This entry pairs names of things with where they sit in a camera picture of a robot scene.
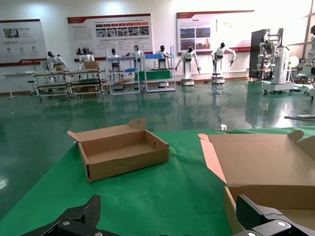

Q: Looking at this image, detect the green cloth on shelf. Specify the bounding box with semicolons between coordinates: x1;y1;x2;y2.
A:
134;70;173;81

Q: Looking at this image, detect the white humanoid robot black head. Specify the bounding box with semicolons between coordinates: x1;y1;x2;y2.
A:
305;24;315;67
78;48;95;69
209;42;237;84
154;45;173;88
174;46;202;87
46;51;71;72
108;48;125;90
131;45;145;71

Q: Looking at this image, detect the small open cardboard box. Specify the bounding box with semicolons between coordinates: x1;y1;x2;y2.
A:
67;118;170;183

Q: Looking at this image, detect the white table leg base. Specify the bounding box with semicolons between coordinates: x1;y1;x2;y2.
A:
284;93;315;121

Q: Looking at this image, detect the large empty-lidded cardboard box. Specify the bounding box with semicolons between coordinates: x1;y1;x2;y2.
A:
198;130;315;236

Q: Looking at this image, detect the white equipment stand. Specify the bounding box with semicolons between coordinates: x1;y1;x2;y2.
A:
261;28;295;95

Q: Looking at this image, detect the wall poster with building photos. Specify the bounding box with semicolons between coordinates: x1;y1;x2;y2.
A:
176;10;255;56

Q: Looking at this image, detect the pipe frame workbench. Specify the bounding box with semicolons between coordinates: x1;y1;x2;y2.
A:
32;70;72;98
67;68;106;96

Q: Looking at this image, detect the closed brown cardboard box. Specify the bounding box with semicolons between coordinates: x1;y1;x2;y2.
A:
84;60;99;70

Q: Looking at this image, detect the black tall cabinet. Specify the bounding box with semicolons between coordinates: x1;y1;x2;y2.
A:
249;29;271;79

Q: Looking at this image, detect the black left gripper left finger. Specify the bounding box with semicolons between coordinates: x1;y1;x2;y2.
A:
14;195;116;236

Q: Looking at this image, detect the green table cloth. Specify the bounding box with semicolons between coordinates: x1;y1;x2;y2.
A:
0;127;315;236

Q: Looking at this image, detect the white narrow table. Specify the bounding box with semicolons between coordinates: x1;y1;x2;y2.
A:
1;70;35;100

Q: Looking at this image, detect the white shelf rack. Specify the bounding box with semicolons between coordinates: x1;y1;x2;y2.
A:
106;50;141;95
143;45;177;93

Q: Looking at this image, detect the black stool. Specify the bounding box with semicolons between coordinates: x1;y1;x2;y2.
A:
27;80;37;95

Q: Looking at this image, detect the wall poster with photo strip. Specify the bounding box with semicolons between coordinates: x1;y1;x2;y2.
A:
67;13;153;61

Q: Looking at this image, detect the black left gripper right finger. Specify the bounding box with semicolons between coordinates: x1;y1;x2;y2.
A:
232;194;315;236

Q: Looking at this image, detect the white humanoid robot on stand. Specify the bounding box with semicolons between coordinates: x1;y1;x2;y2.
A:
255;31;279;74

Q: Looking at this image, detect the wall poster with round icons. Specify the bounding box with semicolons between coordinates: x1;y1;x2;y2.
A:
0;19;47;67

